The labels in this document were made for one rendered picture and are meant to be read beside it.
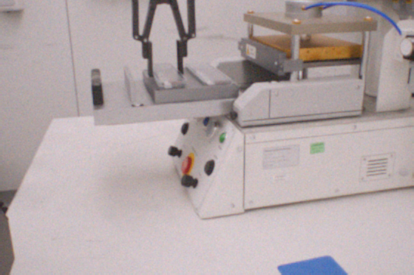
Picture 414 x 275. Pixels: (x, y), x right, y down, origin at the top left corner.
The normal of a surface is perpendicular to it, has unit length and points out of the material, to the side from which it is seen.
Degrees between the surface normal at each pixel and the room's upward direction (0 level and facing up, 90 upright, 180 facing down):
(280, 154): 90
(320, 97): 90
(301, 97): 90
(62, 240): 0
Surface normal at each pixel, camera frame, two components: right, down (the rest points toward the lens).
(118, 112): 0.24, 0.30
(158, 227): -0.01, -0.95
